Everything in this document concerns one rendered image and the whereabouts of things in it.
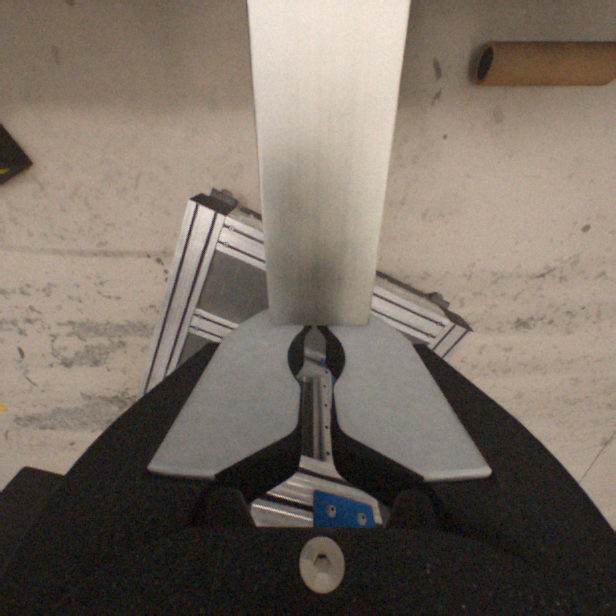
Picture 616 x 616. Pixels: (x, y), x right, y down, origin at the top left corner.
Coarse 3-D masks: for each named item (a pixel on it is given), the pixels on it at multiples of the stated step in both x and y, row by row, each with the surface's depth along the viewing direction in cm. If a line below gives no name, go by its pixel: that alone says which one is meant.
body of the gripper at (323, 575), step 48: (192, 528) 4; (240, 528) 4; (288, 528) 4; (336, 528) 4; (384, 528) 4; (432, 528) 4; (96, 576) 4; (144, 576) 4; (192, 576) 4; (240, 576) 4; (288, 576) 4; (336, 576) 4; (384, 576) 4; (432, 576) 4; (480, 576) 4; (528, 576) 4
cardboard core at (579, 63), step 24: (504, 48) 65; (528, 48) 65; (552, 48) 65; (576, 48) 65; (600, 48) 65; (480, 72) 72; (504, 72) 67; (528, 72) 67; (552, 72) 67; (576, 72) 67; (600, 72) 67
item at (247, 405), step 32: (256, 320) 10; (224, 352) 8; (256, 352) 8; (288, 352) 8; (224, 384) 7; (256, 384) 7; (288, 384) 7; (192, 416) 6; (224, 416) 6; (256, 416) 6; (288, 416) 6; (160, 448) 6; (192, 448) 6; (224, 448) 6; (256, 448) 6; (288, 448) 6; (224, 480) 5; (256, 480) 6
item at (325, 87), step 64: (256, 0) 5; (320, 0) 5; (384, 0) 5; (256, 64) 6; (320, 64) 6; (384, 64) 6; (256, 128) 6; (320, 128) 6; (384, 128) 6; (320, 192) 7; (384, 192) 7; (320, 256) 8; (320, 320) 9
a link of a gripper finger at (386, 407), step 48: (336, 336) 9; (384, 336) 9; (336, 384) 7; (384, 384) 7; (432, 384) 7; (336, 432) 6; (384, 432) 6; (432, 432) 6; (384, 480) 6; (432, 480) 5
